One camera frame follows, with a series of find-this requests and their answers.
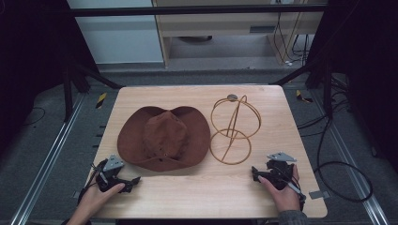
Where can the grey round disc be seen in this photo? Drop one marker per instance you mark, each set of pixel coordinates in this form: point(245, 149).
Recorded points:
point(232, 97)

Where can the person's right hand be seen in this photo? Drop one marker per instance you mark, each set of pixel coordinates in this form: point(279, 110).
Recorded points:
point(284, 197)

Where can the aluminium floor rail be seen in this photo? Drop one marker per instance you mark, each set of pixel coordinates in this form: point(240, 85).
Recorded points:
point(47, 161)
point(350, 159)

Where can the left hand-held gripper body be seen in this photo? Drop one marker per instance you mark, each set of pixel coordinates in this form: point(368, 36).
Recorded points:
point(110, 170)

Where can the grey tape piece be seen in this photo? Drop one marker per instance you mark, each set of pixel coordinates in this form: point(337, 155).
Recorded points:
point(319, 194)

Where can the white cabinet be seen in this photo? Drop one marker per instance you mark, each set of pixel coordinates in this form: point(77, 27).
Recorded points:
point(119, 37)

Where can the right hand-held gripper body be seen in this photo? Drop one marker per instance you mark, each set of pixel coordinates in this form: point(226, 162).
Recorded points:
point(280, 172)

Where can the person's left hand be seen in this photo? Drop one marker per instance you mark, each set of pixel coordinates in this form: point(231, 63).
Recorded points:
point(97, 198)

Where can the black metal stand strut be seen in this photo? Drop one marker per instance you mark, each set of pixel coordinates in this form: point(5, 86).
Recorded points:
point(94, 76)
point(313, 67)

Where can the black metal frame bar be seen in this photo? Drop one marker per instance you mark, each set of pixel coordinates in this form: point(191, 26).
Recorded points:
point(187, 10)

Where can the brown cowboy hat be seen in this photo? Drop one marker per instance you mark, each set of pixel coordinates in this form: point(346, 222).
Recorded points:
point(165, 140)

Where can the black curtain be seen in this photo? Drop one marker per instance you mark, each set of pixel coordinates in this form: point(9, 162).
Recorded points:
point(369, 62)
point(31, 62)

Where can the black yellow striped tape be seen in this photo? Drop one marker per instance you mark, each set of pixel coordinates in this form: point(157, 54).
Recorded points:
point(302, 96)
point(101, 100)

